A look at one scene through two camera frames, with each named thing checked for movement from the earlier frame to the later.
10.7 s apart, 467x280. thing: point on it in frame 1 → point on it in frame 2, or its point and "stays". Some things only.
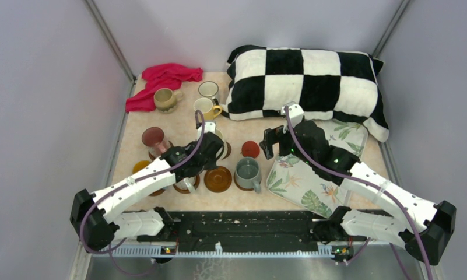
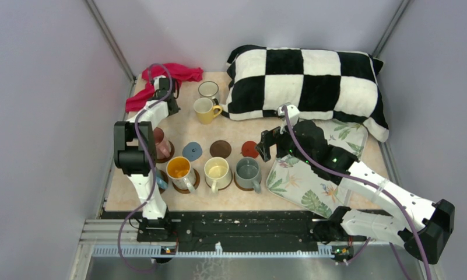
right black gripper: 272,136 stays
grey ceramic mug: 248,174 stays
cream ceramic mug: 225,149 → 217,173
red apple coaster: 250,149 stays
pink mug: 153,137 stays
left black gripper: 213,164 → 176,110
